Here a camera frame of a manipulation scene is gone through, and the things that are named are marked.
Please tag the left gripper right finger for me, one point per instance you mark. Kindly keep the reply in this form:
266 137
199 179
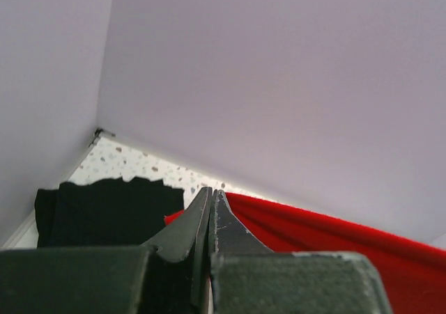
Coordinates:
237 262

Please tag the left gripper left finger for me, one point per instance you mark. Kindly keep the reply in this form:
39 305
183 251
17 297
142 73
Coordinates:
177 276

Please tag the folded black t shirt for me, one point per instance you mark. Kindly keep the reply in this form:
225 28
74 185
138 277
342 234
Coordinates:
107 212

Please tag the red t shirt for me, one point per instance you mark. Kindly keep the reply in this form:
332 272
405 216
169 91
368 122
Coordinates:
321 264

